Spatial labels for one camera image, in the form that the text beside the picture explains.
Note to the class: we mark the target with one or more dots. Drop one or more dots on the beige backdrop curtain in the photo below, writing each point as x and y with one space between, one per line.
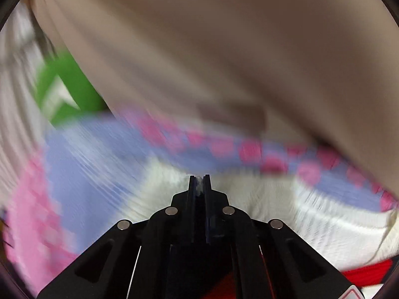
292 70

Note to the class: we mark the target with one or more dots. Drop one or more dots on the pink floral bed sheet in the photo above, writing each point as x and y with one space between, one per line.
75 185

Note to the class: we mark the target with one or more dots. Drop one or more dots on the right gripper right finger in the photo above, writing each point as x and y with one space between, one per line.
269 259

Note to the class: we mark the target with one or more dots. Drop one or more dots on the green plush pillow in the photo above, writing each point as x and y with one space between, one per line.
63 92

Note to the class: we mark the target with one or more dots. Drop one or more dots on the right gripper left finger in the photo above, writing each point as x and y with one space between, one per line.
131 260

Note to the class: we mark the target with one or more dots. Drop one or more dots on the silver satin curtain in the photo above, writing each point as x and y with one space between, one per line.
22 125

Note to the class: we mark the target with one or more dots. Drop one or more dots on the white red black knit sweater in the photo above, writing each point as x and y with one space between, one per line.
346 236

